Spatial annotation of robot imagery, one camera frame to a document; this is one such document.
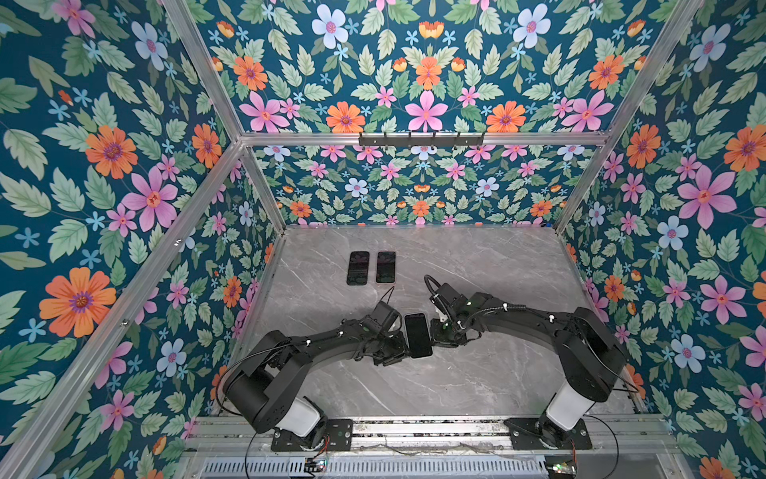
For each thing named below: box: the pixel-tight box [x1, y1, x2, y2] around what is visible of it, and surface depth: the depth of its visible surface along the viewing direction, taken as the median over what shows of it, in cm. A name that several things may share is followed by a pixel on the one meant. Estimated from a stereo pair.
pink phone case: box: [376, 251, 396, 284], surface depth 110 cm
